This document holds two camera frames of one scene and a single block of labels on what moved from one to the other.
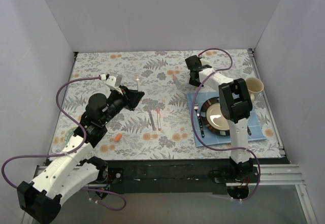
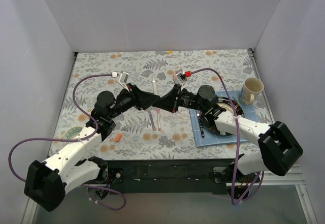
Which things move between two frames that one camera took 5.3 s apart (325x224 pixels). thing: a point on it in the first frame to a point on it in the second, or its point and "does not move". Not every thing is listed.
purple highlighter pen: (154, 128) does not move
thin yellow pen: (137, 85) to (155, 91)
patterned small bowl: (67, 134) does not move
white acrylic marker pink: (158, 111) does not move
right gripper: (194, 71) to (177, 98)
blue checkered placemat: (257, 129) does not move
